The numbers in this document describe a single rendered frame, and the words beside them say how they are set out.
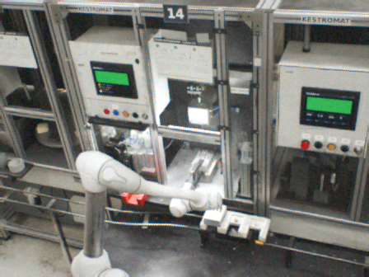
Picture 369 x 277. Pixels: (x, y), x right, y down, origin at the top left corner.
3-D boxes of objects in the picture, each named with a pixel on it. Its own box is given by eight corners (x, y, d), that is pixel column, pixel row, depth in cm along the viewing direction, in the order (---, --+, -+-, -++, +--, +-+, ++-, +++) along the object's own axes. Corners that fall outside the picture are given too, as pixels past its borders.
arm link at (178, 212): (180, 202, 271) (201, 200, 265) (170, 220, 259) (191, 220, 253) (174, 187, 266) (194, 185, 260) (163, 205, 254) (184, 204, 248)
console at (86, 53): (84, 118, 273) (65, 43, 246) (107, 93, 294) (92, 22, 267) (150, 127, 258) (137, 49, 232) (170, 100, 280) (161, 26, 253)
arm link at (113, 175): (146, 174, 220) (125, 164, 227) (122, 164, 205) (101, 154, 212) (133, 199, 219) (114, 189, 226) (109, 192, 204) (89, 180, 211)
